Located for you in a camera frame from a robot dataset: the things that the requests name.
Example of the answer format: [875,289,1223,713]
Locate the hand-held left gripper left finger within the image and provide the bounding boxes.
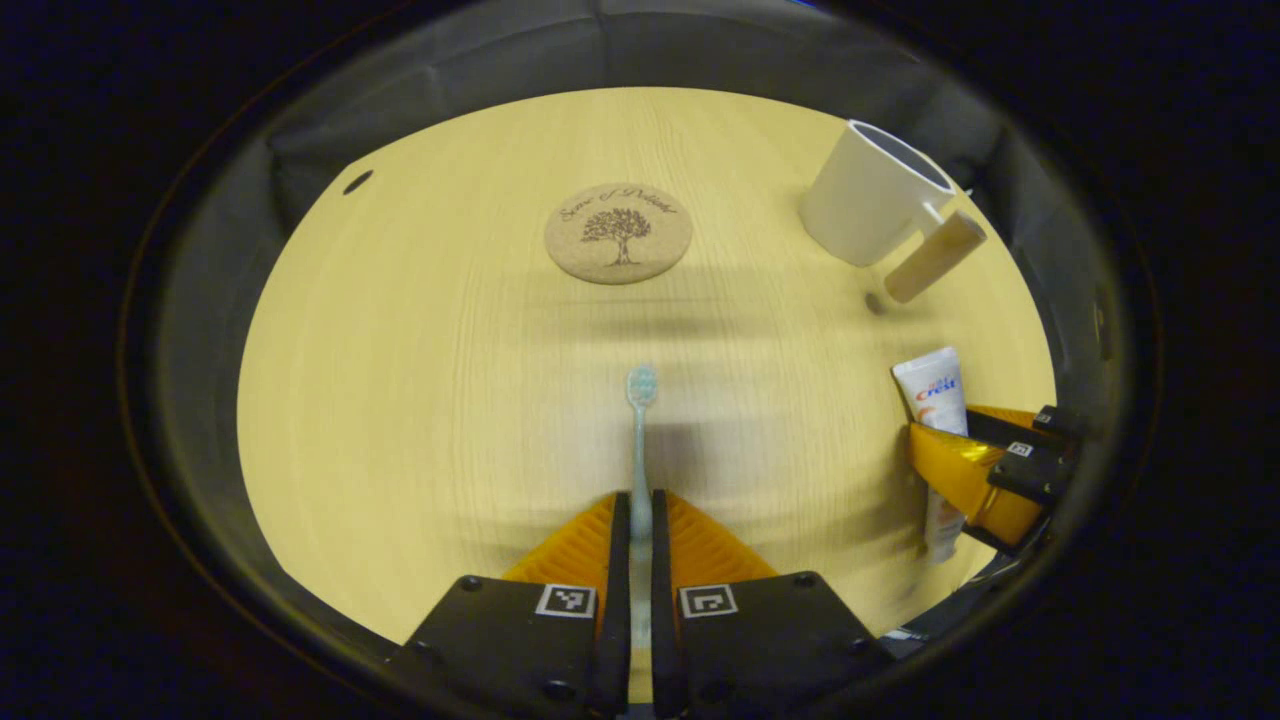
[388,490,633,720]

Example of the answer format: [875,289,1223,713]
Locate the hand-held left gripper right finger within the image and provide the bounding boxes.
[650,489,898,720]

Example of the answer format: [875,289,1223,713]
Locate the white toothpaste tube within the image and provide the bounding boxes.
[891,346,972,564]

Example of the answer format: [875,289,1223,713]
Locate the pale green toothbrush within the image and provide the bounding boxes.
[625,364,661,651]

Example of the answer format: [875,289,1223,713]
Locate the white cup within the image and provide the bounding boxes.
[799,119,989,305]

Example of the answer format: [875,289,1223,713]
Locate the round cork coaster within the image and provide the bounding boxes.
[543,182,695,287]

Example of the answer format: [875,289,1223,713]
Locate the light wooden desktop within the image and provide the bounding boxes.
[237,87,1058,701]

